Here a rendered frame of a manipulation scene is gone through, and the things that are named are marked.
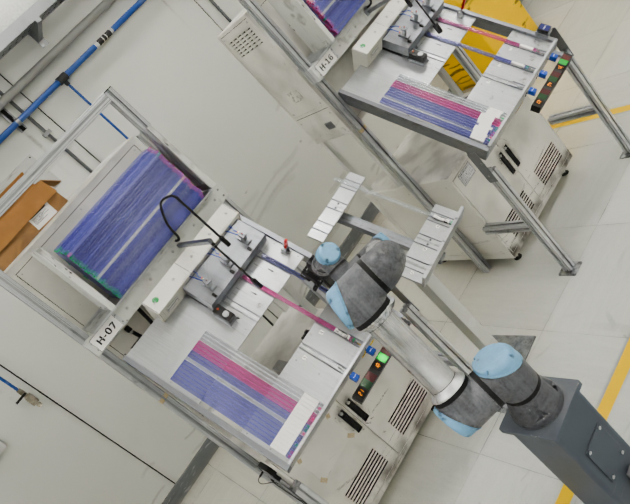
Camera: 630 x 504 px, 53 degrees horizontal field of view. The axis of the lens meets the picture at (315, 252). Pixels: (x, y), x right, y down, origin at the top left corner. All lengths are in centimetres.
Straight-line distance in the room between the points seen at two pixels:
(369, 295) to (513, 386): 44
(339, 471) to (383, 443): 23
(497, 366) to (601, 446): 42
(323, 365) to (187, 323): 52
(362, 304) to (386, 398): 117
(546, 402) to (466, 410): 22
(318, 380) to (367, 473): 64
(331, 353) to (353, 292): 68
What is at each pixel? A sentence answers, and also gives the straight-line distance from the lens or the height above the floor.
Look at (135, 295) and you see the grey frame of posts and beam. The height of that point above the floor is 135.
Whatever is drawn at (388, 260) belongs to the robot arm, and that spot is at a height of 114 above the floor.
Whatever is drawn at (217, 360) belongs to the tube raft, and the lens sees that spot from 228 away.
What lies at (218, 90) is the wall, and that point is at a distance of 426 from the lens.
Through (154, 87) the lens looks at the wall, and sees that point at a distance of 411.
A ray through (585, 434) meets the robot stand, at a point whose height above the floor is 44.
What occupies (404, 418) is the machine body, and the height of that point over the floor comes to 16.
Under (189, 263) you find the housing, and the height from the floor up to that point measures 128.
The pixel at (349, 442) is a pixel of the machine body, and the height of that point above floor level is 34.
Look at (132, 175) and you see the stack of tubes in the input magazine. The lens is 238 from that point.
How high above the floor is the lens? 187
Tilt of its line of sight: 22 degrees down
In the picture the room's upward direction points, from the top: 46 degrees counter-clockwise
